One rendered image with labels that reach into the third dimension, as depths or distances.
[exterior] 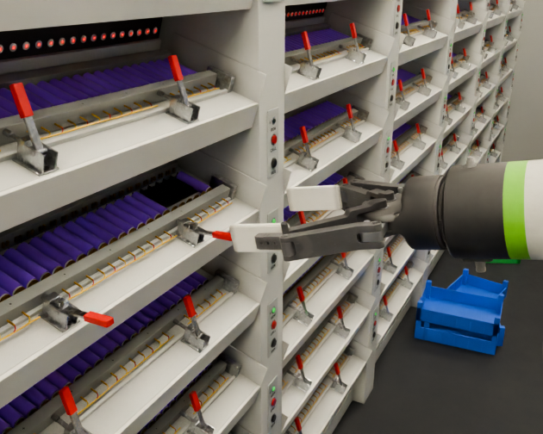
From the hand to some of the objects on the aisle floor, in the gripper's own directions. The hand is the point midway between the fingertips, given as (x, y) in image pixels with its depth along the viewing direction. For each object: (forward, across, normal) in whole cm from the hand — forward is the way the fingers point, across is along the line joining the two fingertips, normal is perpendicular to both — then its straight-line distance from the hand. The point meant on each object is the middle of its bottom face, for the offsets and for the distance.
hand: (271, 217), depth 70 cm
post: (+50, +35, -98) cm, 115 cm away
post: (+50, +105, -98) cm, 152 cm away
